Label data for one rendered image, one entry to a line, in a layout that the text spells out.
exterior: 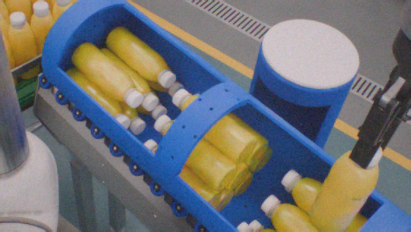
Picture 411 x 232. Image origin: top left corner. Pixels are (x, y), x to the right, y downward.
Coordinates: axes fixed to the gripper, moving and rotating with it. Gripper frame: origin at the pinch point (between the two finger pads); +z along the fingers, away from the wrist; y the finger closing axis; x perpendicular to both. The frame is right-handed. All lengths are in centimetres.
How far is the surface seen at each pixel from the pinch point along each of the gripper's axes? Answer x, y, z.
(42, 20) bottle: 91, 2, 40
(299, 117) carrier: 39, 67, 85
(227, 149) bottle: 24.9, 2.1, 30.1
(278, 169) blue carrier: 19, 16, 45
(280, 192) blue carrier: 15, 14, 48
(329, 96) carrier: 25, 47, 47
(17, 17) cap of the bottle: 93, -4, 37
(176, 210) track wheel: 29, -6, 51
